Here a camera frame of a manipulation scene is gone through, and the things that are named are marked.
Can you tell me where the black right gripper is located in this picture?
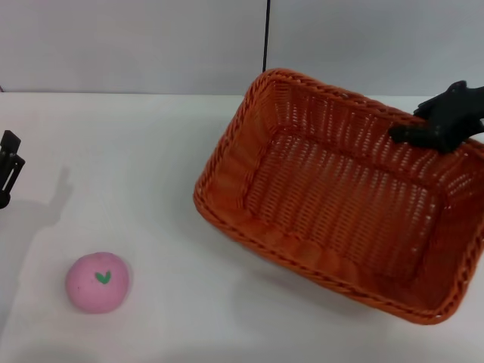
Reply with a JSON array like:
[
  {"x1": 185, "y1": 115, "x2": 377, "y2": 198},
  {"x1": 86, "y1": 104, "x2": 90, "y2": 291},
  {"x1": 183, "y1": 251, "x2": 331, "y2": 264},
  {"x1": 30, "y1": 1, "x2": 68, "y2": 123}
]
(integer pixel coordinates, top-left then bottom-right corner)
[{"x1": 389, "y1": 79, "x2": 484, "y2": 154}]

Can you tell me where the orange woven plastic basket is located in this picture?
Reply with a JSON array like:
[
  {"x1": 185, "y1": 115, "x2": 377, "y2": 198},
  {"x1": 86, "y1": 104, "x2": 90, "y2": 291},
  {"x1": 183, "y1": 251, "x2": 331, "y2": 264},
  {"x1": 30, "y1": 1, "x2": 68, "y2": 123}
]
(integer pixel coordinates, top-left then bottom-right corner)
[{"x1": 193, "y1": 67, "x2": 484, "y2": 326}]

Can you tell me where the pink peach toy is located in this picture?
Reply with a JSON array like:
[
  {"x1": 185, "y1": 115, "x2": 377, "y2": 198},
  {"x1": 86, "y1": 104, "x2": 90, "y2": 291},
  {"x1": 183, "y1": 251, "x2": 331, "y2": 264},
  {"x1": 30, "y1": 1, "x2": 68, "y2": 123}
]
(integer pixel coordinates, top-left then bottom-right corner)
[{"x1": 65, "y1": 251, "x2": 132, "y2": 315}]

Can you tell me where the black vertical wall strip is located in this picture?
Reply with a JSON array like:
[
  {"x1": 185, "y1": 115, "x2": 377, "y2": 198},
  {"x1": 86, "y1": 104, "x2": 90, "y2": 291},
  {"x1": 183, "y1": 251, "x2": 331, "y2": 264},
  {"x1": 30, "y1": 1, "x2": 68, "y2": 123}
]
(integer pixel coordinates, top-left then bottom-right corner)
[{"x1": 262, "y1": 0, "x2": 271, "y2": 73}]

